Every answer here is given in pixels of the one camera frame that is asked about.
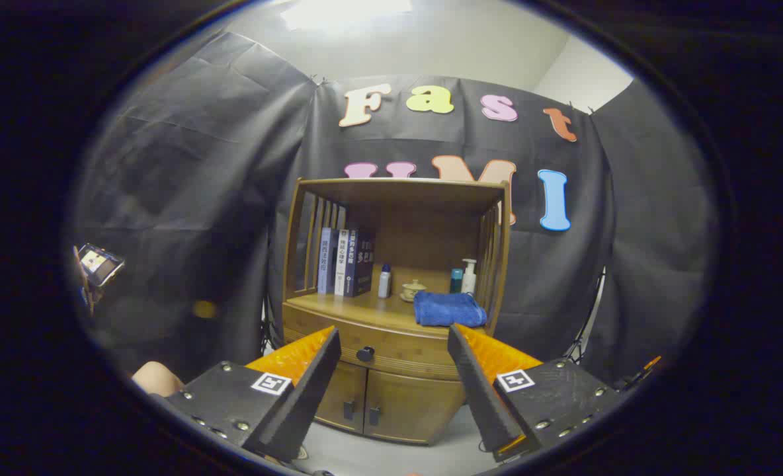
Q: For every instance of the black drawer knob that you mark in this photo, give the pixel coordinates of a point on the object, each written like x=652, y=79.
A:
x=365, y=354

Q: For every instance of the folded blue towel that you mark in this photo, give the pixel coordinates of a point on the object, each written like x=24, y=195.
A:
x=448, y=309

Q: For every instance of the black backdrop cloth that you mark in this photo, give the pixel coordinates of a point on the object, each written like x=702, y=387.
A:
x=200, y=165

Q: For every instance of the white book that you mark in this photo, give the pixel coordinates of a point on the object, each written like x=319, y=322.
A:
x=341, y=261

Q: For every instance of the light blue book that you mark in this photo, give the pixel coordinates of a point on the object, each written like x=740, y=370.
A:
x=325, y=261

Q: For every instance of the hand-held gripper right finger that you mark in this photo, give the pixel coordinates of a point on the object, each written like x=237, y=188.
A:
x=484, y=396

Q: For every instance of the dark blue book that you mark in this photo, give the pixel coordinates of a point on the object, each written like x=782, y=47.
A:
x=362, y=261

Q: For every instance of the smartphone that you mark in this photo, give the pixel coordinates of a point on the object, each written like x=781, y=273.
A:
x=100, y=263

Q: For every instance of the wooden cabinet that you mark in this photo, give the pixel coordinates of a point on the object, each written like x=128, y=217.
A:
x=424, y=231

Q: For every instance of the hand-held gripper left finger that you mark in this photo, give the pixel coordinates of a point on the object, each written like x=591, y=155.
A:
x=299, y=396

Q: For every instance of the orange tipped tool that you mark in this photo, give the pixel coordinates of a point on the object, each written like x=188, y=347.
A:
x=653, y=361

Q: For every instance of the lidded ceramic teacup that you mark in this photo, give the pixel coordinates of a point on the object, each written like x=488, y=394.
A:
x=413, y=289

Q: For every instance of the wooden drawer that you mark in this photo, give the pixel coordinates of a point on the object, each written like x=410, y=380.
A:
x=405, y=350

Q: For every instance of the white pump bottle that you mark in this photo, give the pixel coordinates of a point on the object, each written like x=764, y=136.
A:
x=469, y=281

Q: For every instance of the white bottle blue cap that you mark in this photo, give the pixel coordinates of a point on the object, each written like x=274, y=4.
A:
x=384, y=283

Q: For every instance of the teal bottle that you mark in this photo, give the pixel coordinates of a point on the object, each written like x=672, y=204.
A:
x=456, y=281

